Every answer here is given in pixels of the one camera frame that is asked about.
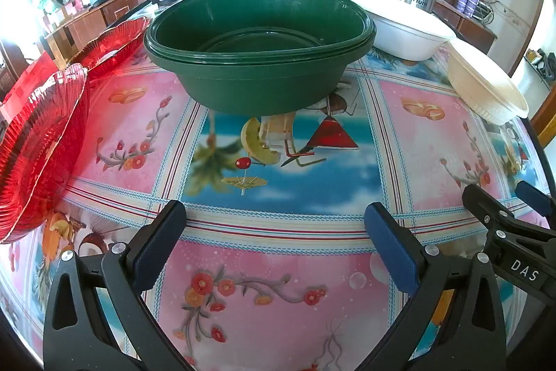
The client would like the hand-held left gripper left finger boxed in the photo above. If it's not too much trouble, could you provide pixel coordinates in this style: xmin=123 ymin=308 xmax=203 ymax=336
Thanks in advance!
xmin=42 ymin=199 xmax=194 ymax=371

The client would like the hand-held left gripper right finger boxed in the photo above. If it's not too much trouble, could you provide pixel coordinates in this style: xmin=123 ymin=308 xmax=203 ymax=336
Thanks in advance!
xmin=364 ymin=201 xmax=508 ymax=371

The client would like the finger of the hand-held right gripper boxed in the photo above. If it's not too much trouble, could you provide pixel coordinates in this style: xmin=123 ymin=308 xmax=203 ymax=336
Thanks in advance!
xmin=461 ymin=183 xmax=556 ymax=302
xmin=515 ymin=180 xmax=556 ymax=224

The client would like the cream ribbed bowl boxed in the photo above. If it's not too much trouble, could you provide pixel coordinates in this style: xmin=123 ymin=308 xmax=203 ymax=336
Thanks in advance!
xmin=447 ymin=38 xmax=530 ymax=126

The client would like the large red glass plate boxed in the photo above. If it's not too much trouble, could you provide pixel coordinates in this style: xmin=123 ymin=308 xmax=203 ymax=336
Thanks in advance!
xmin=0 ymin=63 xmax=91 ymax=245

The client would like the wooden cabinet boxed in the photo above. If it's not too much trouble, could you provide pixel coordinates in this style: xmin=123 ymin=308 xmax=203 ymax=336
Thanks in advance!
xmin=434 ymin=0 xmax=498 ymax=52

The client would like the green plastic bowl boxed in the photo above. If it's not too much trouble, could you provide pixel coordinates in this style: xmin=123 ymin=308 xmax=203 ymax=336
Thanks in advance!
xmin=143 ymin=36 xmax=376 ymax=117
xmin=145 ymin=0 xmax=375 ymax=50

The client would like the small red glass plate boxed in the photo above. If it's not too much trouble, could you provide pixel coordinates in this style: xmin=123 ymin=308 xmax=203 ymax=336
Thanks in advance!
xmin=69 ymin=17 xmax=152 ymax=81

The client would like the white bowl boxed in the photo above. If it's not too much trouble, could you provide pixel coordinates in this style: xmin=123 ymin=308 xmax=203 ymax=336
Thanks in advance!
xmin=343 ymin=0 xmax=457 ymax=62

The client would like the red plastic stool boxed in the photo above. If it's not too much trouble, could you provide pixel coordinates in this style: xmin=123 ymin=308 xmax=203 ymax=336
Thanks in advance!
xmin=0 ymin=51 xmax=57 ymax=124

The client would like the wire basket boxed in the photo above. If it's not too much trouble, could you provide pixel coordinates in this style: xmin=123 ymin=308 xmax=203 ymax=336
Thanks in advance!
xmin=473 ymin=0 xmax=498 ymax=26

